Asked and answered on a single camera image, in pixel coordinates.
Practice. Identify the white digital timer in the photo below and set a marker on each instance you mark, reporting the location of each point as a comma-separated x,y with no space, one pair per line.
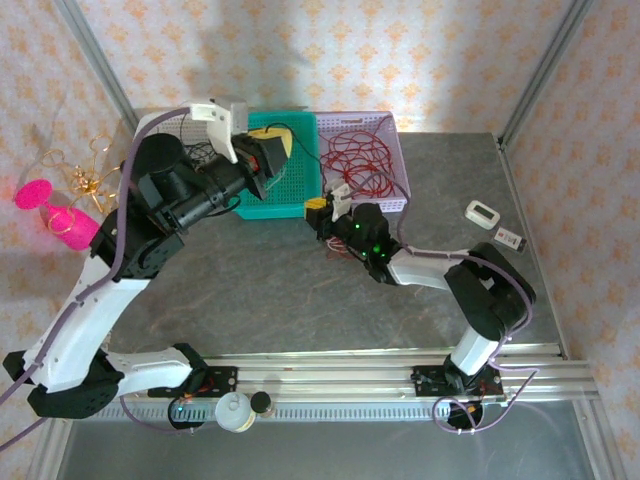
482,214

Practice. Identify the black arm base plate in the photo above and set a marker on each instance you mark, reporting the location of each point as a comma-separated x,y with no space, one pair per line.
222,381
430,382

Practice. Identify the pink wine glass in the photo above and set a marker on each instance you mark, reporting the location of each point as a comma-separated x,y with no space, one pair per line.
75,232

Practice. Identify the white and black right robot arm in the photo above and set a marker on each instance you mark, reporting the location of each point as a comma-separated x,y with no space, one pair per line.
490,290

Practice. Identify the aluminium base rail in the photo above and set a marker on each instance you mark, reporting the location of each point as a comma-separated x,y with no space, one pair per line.
350,370

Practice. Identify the teal plastic basket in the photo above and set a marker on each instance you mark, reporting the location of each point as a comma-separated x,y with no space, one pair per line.
300,190

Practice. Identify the white round jar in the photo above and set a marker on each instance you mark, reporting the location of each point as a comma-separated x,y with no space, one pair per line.
234,411

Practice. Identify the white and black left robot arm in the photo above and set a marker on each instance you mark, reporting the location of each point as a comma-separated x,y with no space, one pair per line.
85,330

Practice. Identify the white plastic basket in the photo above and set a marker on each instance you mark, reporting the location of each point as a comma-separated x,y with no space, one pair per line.
172,129

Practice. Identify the small black capped bottle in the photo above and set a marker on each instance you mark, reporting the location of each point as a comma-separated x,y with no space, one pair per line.
260,402

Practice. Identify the lilac plastic basket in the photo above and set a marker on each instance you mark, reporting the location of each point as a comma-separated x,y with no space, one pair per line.
350,120

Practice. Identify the small black red card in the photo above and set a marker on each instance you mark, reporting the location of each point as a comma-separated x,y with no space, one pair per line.
511,239

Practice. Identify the aluminium frame bar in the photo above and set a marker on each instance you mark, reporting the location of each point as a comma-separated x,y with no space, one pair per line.
595,440
52,450

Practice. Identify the aluminium frame post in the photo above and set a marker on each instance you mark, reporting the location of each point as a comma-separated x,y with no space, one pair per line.
100,70
545,65

